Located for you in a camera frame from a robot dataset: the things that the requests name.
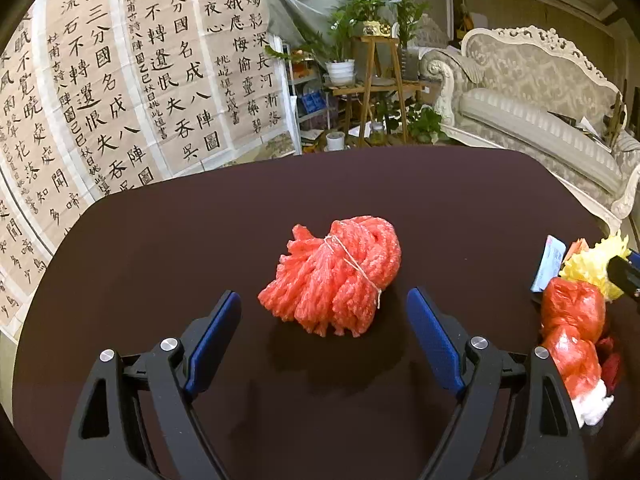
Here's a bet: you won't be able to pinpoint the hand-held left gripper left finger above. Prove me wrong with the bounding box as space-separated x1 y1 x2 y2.
62 289 243 480

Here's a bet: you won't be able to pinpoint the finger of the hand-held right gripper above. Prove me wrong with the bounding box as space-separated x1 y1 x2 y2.
606 251 640 304

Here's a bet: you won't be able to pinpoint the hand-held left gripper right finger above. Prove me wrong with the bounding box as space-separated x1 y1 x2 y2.
406 286 588 480

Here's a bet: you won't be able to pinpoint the yellow foam net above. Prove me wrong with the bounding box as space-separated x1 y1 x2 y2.
558 232 633 302

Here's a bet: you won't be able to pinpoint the orange red plastic bag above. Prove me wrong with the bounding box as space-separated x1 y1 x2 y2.
540 277 609 402

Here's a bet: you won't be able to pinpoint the red foam net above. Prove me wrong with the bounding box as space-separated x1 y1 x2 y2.
257 216 403 338

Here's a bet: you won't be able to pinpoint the white tissue paper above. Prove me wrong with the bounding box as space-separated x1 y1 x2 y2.
574 381 615 429

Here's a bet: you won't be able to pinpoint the brown paper scrap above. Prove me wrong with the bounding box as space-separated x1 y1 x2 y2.
564 240 592 262

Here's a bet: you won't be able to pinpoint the blue white packet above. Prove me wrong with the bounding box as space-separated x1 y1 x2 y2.
530 234 569 292

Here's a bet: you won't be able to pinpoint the dark red wrapper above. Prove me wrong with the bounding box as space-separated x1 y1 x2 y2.
598 336 624 389

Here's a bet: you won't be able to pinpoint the white papers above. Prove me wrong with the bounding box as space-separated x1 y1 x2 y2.
574 116 614 147

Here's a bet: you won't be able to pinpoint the dark long leaning object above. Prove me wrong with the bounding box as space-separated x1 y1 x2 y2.
606 91 629 152

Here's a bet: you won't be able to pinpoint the ornate white carved sofa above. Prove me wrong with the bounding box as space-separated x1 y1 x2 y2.
419 25 640 234

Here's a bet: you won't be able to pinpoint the small leafy green plant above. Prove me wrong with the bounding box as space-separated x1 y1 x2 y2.
377 100 452 147

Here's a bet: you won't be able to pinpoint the metal shelf rack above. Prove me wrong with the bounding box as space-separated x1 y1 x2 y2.
286 55 334 154

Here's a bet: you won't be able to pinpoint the blue plastic crate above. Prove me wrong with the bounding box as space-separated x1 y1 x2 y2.
298 90 324 124

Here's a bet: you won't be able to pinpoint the wooden plant stand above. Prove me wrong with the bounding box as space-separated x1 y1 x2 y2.
329 35 432 149

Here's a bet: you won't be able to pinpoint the striped sofa throw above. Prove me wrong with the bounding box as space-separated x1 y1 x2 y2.
439 45 487 87

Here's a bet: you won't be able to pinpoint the plant in white pot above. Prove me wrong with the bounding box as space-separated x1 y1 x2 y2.
264 25 357 87

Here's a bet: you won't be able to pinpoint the tall plant in grey pot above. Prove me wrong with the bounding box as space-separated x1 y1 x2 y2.
386 0 432 82

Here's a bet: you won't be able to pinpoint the green fern plant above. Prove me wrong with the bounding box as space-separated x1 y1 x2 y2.
326 0 397 62

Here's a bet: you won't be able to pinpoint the grey curtain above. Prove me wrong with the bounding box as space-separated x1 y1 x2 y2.
262 0 402 57

